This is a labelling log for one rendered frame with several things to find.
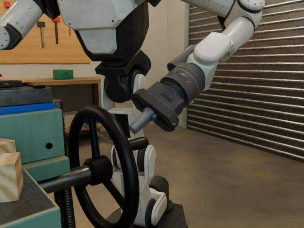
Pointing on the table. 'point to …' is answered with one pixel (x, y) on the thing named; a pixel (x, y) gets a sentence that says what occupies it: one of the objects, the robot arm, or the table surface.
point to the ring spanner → (33, 85)
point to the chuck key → (8, 85)
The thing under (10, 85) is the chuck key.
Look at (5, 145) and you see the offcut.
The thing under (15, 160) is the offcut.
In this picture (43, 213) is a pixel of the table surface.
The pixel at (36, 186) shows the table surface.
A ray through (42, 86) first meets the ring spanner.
